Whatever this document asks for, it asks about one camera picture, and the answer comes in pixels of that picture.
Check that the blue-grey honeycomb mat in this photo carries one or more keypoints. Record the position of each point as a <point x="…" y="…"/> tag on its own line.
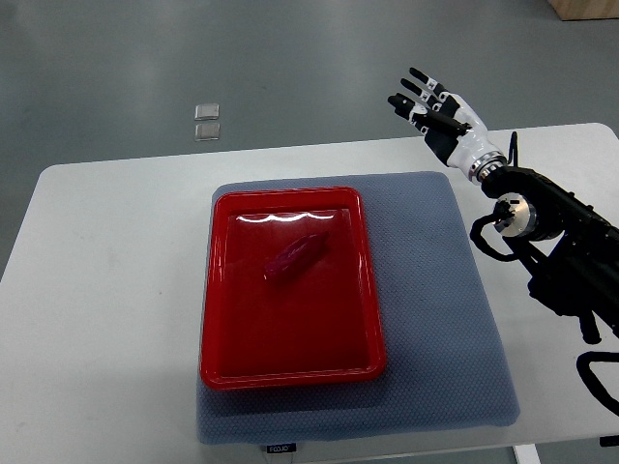
<point x="446" y="367"/>

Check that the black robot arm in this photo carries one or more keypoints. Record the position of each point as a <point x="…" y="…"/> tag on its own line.
<point x="570" y="251"/>

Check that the red plastic tray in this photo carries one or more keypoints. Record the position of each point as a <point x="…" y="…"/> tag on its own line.
<point x="322" y="326"/>

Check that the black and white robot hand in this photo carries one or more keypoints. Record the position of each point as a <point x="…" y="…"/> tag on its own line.
<point x="452" y="130"/>

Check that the wooden box corner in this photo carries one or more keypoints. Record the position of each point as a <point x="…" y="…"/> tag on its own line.
<point x="570" y="10"/>

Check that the white table leg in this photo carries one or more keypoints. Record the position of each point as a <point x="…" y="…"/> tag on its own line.
<point x="526" y="454"/>

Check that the red pepper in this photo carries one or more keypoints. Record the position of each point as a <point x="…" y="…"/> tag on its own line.
<point x="296" y="257"/>

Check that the upper metal floor plate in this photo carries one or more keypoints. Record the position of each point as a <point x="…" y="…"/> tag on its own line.
<point x="207" y="111"/>

